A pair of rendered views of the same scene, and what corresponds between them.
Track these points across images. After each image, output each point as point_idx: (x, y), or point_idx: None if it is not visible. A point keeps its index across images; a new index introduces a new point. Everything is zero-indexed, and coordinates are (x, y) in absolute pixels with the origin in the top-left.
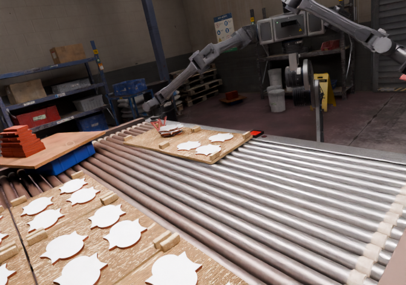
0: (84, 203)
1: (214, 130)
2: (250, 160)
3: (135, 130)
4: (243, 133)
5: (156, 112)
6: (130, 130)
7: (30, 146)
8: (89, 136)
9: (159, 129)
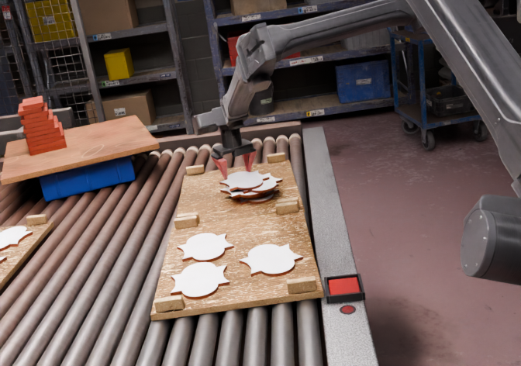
0: None
1: (326, 225)
2: (196, 362)
3: None
4: (342, 269)
5: (223, 139)
6: None
7: (40, 138)
8: (126, 146)
9: (226, 177)
